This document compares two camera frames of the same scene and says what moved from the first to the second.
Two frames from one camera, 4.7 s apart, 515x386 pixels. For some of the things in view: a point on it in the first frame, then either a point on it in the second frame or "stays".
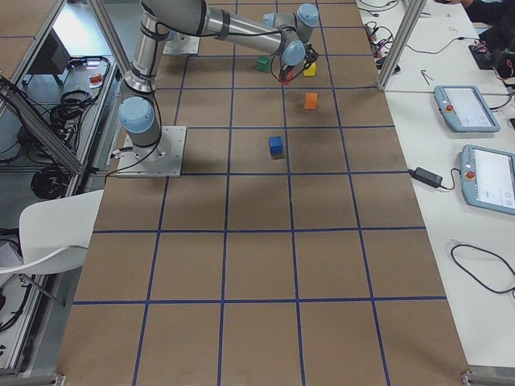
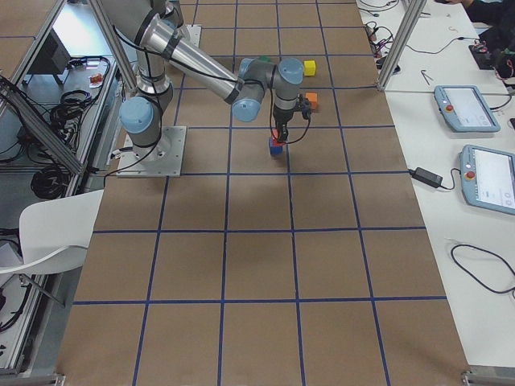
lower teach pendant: (488, 178) stays
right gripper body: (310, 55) → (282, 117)
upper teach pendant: (466, 108) stays
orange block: (311, 100) stays
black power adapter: (427, 177) stays
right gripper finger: (285, 70) → (283, 132)
